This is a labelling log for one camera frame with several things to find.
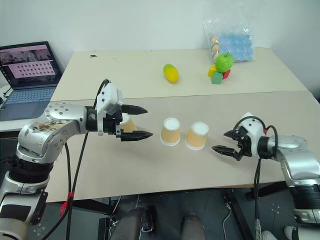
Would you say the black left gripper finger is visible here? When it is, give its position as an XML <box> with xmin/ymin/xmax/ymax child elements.
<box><xmin>121</xmin><ymin>104</ymin><xmax>149</xmax><ymax>117</ymax></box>
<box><xmin>115</xmin><ymin>129</ymin><xmax>154</xmax><ymax>143</ymax></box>

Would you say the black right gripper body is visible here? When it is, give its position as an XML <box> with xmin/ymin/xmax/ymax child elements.
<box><xmin>233</xmin><ymin>125</ymin><xmax>253</xmax><ymax>162</ymax></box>

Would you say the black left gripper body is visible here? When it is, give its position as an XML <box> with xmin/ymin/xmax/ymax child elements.
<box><xmin>102</xmin><ymin>104</ymin><xmax>125</xmax><ymax>138</ymax></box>

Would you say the tan paper cup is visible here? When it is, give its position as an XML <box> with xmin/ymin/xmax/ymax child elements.
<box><xmin>159</xmin><ymin>116</ymin><xmax>181</xmax><ymax>147</ymax></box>
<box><xmin>184</xmin><ymin>121</ymin><xmax>210</xmax><ymax>151</ymax></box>
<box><xmin>119</xmin><ymin>113</ymin><xmax>138</xmax><ymax>134</ymax></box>

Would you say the yellow green toy mango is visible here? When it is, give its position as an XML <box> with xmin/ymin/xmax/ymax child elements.
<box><xmin>163</xmin><ymin>63</ymin><xmax>181</xmax><ymax>85</ymax></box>

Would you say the green toy block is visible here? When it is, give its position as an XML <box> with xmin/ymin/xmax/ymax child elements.
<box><xmin>210</xmin><ymin>71</ymin><xmax>224</xmax><ymax>86</ymax></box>

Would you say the yellow toy block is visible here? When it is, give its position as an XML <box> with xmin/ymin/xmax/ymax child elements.
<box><xmin>207</xmin><ymin>64</ymin><xmax>219</xmax><ymax>78</ymax></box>

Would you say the green toy apple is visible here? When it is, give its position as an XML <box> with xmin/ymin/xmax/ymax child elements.
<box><xmin>215</xmin><ymin>51</ymin><xmax>235</xmax><ymax>74</ymax></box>

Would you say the dark rounded shape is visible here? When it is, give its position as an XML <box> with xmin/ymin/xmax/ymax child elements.
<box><xmin>180</xmin><ymin>213</ymin><xmax>205</xmax><ymax>240</ymax></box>
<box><xmin>115</xmin><ymin>206</ymin><xmax>156</xmax><ymax>240</ymax></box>

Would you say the open laptop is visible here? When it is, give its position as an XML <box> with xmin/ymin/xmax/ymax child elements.
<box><xmin>0</xmin><ymin>40</ymin><xmax>64</xmax><ymax>122</ymax></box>

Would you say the blue bubble tray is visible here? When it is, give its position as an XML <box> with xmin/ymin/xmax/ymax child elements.
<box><xmin>219</xmin><ymin>33</ymin><xmax>254</xmax><ymax>62</ymax></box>

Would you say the white shoe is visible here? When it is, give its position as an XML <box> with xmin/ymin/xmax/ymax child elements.
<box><xmin>260</xmin><ymin>229</ymin><xmax>276</xmax><ymax>240</ymax></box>
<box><xmin>284</xmin><ymin>225</ymin><xmax>299</xmax><ymax>240</ymax></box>

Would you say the clear plastic bag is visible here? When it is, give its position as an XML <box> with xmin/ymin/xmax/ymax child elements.
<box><xmin>202</xmin><ymin>18</ymin><xmax>257</xmax><ymax>64</ymax></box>

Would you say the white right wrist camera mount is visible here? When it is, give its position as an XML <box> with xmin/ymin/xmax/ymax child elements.
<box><xmin>237</xmin><ymin>112</ymin><xmax>266</xmax><ymax>159</ymax></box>

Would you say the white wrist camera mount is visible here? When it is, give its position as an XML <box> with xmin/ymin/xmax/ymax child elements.
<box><xmin>237</xmin><ymin>112</ymin><xmax>266</xmax><ymax>159</ymax></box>
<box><xmin>95</xmin><ymin>81</ymin><xmax>124</xmax><ymax>137</ymax></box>

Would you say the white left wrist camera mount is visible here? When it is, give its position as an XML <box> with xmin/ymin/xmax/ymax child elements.
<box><xmin>95</xmin><ymin>81</ymin><xmax>124</xmax><ymax>137</ymax></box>

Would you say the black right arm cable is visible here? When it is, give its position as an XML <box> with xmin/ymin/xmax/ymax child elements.
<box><xmin>232</xmin><ymin>116</ymin><xmax>279</xmax><ymax>240</ymax></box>

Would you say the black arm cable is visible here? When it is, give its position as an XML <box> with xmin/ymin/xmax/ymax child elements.
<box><xmin>37</xmin><ymin>78</ymin><xmax>112</xmax><ymax>240</ymax></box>
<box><xmin>232</xmin><ymin>116</ymin><xmax>279</xmax><ymax>240</ymax></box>

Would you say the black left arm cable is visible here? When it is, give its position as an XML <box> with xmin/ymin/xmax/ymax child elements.
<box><xmin>37</xmin><ymin>78</ymin><xmax>112</xmax><ymax>240</ymax></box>

